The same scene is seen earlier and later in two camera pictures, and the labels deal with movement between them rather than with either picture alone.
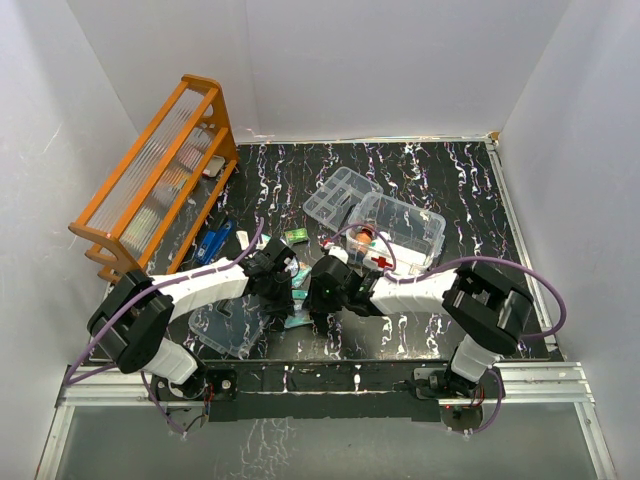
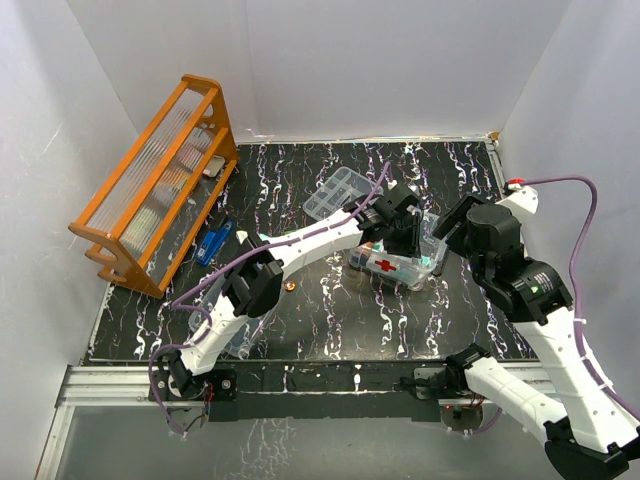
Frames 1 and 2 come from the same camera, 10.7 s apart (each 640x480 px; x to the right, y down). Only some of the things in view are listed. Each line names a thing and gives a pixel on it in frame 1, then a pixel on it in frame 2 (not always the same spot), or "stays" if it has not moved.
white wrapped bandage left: x=243 y=238 stays
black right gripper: x=316 y=305 -> x=457 y=216
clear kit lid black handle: x=230 y=325 stays
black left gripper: x=283 y=305 -> x=409 y=247
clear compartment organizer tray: x=331 y=201 stays
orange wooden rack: x=133 y=221 stays
